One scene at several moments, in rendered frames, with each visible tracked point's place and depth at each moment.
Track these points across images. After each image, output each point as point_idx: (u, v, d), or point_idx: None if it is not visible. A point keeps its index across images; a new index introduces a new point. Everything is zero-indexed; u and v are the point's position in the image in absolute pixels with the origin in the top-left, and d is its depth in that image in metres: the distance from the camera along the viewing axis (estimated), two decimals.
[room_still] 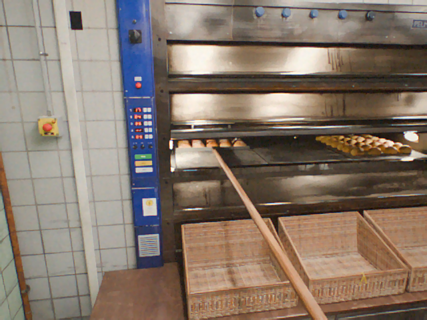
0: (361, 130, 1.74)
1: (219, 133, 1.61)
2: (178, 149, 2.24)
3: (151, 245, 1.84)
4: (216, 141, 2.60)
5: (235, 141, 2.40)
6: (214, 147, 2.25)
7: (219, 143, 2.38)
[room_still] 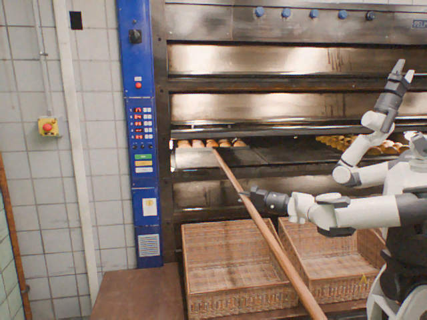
0: (361, 130, 1.74)
1: (219, 133, 1.61)
2: (178, 149, 2.24)
3: (151, 245, 1.84)
4: (216, 141, 2.60)
5: (235, 141, 2.40)
6: (214, 147, 2.25)
7: (219, 143, 2.38)
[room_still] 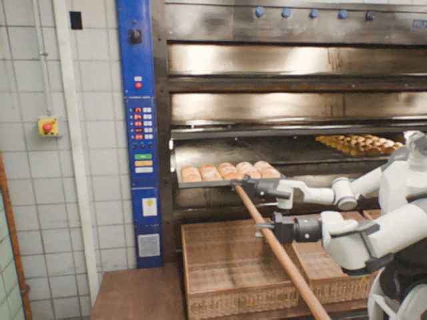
0: (361, 130, 1.74)
1: (219, 133, 1.61)
2: (182, 184, 1.51)
3: (151, 245, 1.84)
4: (233, 165, 1.87)
5: (263, 168, 1.67)
6: (235, 180, 1.52)
7: (240, 171, 1.66)
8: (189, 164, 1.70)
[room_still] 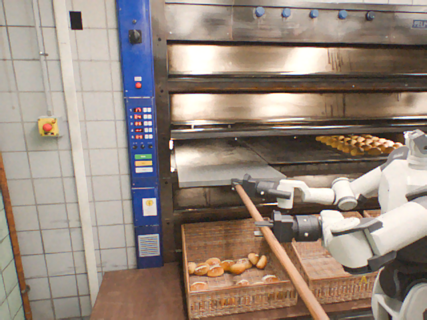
0: (361, 130, 1.74)
1: (219, 133, 1.61)
2: (182, 183, 1.50)
3: (151, 245, 1.84)
4: (235, 165, 1.87)
5: (267, 279, 1.67)
6: (236, 179, 1.51)
7: None
8: (199, 283, 1.63)
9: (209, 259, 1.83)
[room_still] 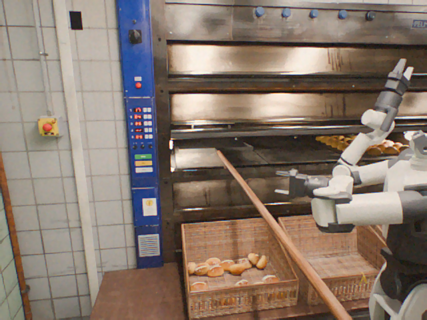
0: (361, 130, 1.74)
1: (219, 133, 1.61)
2: (181, 151, 2.20)
3: (151, 245, 1.84)
4: (219, 142, 2.56)
5: (267, 279, 1.67)
6: (218, 148, 2.21)
7: None
8: (199, 283, 1.63)
9: (209, 259, 1.83)
